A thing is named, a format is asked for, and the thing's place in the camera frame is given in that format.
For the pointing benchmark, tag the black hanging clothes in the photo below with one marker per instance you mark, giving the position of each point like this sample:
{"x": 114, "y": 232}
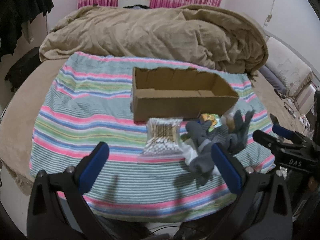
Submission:
{"x": 14, "y": 13}

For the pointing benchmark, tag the tan bed sheet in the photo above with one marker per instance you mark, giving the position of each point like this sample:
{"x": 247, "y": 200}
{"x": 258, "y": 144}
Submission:
{"x": 19, "y": 118}

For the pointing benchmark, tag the clear snack bag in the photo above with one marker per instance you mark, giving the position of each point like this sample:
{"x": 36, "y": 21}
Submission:
{"x": 228, "y": 120}

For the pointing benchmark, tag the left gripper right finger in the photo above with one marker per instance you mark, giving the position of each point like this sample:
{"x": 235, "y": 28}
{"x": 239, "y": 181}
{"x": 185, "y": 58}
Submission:
{"x": 262, "y": 209}

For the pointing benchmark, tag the striped colourful towel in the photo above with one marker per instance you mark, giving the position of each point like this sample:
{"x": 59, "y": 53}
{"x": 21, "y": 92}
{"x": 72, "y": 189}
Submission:
{"x": 89, "y": 102}

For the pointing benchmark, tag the cotton swab bag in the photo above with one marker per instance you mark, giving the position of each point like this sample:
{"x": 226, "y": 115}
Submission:
{"x": 163, "y": 139}

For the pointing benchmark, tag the yellow cartoon tissue pack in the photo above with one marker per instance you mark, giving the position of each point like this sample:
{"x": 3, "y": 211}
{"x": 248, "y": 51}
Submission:
{"x": 214, "y": 121}

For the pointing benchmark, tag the beige flower pillow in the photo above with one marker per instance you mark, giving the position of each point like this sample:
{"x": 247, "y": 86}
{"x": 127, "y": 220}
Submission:
{"x": 294, "y": 73}

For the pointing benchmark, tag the grey glove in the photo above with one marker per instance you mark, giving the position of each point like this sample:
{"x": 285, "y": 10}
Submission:
{"x": 236, "y": 140}
{"x": 204, "y": 140}

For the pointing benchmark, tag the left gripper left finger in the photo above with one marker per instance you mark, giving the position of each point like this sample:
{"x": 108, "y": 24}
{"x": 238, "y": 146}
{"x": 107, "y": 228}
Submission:
{"x": 46, "y": 218}

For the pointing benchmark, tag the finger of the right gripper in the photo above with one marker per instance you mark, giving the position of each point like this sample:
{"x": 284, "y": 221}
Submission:
{"x": 293, "y": 136}
{"x": 268, "y": 141}

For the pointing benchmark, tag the tan rumpled duvet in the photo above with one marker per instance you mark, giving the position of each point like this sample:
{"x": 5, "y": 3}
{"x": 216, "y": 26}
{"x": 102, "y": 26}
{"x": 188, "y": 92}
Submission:
{"x": 208, "y": 36}

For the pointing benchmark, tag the grey pillow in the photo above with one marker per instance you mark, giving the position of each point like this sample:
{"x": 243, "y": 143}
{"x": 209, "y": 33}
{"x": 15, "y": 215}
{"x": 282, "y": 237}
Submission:
{"x": 273, "y": 80}

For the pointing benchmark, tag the brown cardboard box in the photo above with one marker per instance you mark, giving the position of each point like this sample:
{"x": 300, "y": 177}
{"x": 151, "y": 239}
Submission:
{"x": 166, "y": 92}

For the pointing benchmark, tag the metal bed headboard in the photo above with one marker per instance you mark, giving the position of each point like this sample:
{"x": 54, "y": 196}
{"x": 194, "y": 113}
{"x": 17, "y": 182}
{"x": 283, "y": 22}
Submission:
{"x": 305, "y": 43}

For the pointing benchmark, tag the black suitcase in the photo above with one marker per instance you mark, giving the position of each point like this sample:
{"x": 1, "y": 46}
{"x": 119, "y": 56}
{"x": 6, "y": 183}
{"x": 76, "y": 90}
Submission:
{"x": 20, "y": 71}

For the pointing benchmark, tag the white sock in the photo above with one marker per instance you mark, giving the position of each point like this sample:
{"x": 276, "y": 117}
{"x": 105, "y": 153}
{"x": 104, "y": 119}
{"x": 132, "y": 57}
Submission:
{"x": 200, "y": 163}

